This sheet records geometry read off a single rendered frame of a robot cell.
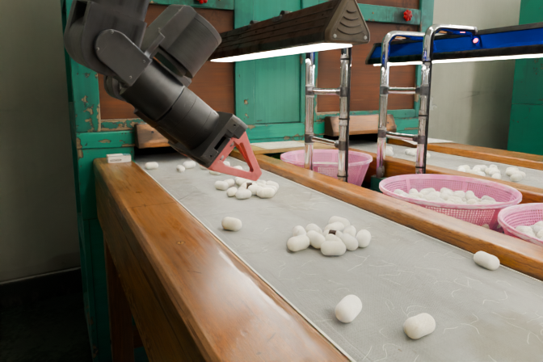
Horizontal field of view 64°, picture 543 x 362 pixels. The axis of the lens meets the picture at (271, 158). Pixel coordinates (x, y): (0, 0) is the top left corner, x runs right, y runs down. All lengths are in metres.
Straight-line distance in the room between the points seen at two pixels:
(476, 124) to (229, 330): 3.53
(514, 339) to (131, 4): 0.49
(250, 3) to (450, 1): 2.25
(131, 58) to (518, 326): 0.47
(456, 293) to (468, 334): 0.09
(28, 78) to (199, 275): 1.73
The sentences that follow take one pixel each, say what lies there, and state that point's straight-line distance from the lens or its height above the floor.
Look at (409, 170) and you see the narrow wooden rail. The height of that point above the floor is 0.75.
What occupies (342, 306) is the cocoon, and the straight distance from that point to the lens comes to 0.46.
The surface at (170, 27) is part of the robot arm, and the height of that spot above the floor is 1.04.
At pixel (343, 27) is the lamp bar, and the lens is 0.71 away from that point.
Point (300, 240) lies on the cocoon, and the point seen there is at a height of 0.76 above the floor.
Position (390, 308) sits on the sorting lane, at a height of 0.74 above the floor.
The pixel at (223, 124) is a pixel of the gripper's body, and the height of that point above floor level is 0.93.
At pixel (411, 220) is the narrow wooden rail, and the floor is 0.76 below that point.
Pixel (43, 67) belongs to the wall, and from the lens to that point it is 2.15.
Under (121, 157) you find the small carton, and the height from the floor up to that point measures 0.78.
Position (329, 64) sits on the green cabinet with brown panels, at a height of 1.05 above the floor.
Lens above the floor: 0.98
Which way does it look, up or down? 10 degrees down
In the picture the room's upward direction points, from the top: straight up
